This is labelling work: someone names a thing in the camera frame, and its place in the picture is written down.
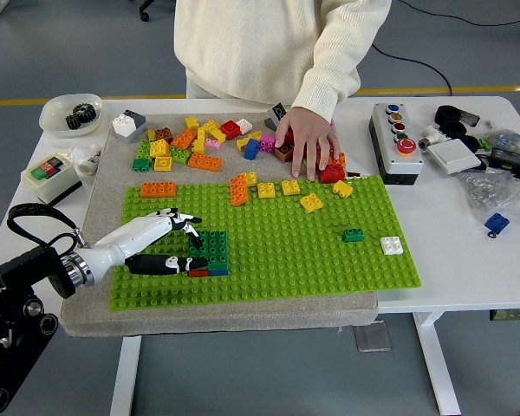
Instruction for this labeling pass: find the person's left hand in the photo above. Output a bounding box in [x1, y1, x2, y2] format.
[274, 106, 342, 182]

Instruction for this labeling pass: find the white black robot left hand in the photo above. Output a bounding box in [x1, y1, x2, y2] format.
[81, 207, 210, 286]

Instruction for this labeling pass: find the dark green long toy brick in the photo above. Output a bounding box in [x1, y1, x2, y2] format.
[188, 231, 210, 270]
[207, 231, 230, 270]

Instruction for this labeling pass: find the lime green studded baseplate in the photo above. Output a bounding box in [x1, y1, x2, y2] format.
[107, 175, 422, 312]

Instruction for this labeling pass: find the grey sloped toy brick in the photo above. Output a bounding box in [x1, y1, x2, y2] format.
[263, 102, 289, 130]

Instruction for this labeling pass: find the white square toy brick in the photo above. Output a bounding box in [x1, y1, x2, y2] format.
[380, 237, 405, 257]

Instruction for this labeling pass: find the white push-button control box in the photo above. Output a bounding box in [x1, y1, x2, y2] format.
[367, 102, 425, 186]

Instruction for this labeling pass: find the white and grey block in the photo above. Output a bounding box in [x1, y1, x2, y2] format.
[111, 108, 148, 145]

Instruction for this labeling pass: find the person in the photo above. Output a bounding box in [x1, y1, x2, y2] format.
[173, 0, 393, 182]

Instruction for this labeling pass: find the white pipe fitting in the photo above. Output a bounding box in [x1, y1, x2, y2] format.
[418, 125, 450, 151]

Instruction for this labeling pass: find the grey-brown felt mat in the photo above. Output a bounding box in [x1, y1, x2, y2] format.
[59, 111, 380, 339]

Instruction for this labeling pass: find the black tape roll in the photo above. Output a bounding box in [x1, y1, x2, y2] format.
[458, 134, 482, 153]
[434, 105, 460, 124]
[440, 120, 468, 139]

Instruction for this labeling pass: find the white table leg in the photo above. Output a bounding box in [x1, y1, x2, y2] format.
[110, 335, 143, 416]
[411, 311, 463, 416]

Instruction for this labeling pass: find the white plastic tray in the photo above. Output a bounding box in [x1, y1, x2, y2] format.
[38, 93, 103, 139]

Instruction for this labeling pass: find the dark clear plastic case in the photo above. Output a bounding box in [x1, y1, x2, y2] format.
[457, 107, 481, 127]

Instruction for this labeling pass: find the clear bag of screws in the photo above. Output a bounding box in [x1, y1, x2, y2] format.
[458, 168, 520, 226]

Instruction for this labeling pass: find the black power adapter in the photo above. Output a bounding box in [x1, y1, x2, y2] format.
[488, 146, 520, 174]

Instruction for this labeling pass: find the clear bag of parts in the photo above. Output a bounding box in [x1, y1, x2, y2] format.
[484, 127, 520, 153]

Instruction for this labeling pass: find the black office chair base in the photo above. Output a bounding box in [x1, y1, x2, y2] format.
[137, 0, 178, 22]

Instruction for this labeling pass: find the grey floor plate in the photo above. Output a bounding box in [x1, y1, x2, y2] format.
[353, 322, 393, 353]

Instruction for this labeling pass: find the table height control panel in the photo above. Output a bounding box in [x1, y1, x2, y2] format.
[489, 307, 520, 322]

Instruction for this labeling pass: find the white switch box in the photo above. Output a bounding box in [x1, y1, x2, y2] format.
[20, 153, 84, 205]

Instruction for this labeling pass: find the black floor cable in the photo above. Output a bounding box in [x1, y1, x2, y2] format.
[396, 0, 520, 26]
[372, 42, 453, 97]

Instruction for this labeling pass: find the white wall switch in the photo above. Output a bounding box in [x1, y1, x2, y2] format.
[427, 139, 483, 175]

